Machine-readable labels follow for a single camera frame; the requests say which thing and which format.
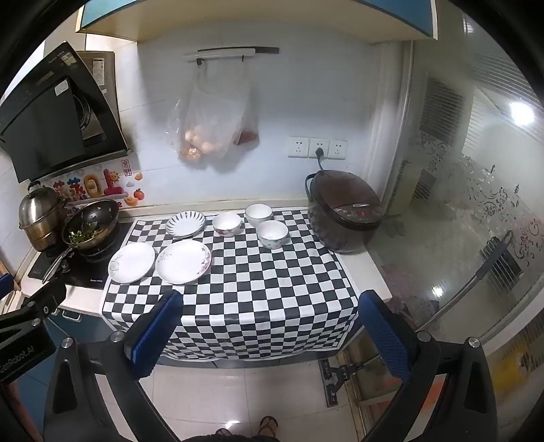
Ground white bowl with dark rim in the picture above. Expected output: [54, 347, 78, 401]
[245, 203, 273, 227]

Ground wok with green vegetables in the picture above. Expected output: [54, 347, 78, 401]
[41, 199, 121, 285]

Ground blue upper cabinet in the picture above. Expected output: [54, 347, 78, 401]
[76, 0, 439, 44]

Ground striped rim plate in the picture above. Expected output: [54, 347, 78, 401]
[166, 211, 207, 239]

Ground blue cabinet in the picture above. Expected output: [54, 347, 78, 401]
[76, 0, 439, 44]
[42, 305, 112, 354]

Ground frosted sliding glass door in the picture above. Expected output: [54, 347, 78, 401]
[374, 40, 544, 383]

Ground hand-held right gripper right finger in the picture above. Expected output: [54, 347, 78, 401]
[358, 290, 500, 442]

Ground wall hook rail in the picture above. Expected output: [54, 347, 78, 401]
[184, 46, 281, 65]

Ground clear bag of brown eggs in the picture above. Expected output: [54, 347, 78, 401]
[166, 99, 205, 165]

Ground stainless steel steamer pot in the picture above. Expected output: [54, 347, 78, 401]
[18, 181, 71, 252]

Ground small white floral plate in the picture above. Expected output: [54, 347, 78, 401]
[108, 242, 156, 284]

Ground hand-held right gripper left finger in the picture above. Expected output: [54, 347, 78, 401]
[42, 290, 185, 442]

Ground fruit wall stickers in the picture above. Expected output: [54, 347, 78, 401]
[42, 159, 148, 210]

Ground brown rice cooker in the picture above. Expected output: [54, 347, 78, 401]
[305, 170, 383, 255]

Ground blue lower cabinet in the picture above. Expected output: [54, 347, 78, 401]
[42, 305, 112, 354]

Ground black cooktop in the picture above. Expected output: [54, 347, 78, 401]
[28, 221, 133, 292]

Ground black range hood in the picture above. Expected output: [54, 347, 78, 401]
[0, 41, 131, 184]

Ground large pink floral plate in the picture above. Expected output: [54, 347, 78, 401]
[155, 240, 213, 286]

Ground white bowl with grey flowers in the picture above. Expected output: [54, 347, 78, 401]
[257, 220, 290, 250]

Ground black white checkered mat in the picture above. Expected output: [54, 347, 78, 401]
[101, 208, 362, 361]

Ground white bowl with pink flowers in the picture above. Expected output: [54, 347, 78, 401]
[212, 212, 243, 237]

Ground grey long tool handle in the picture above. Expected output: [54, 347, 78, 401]
[438, 231, 515, 316]

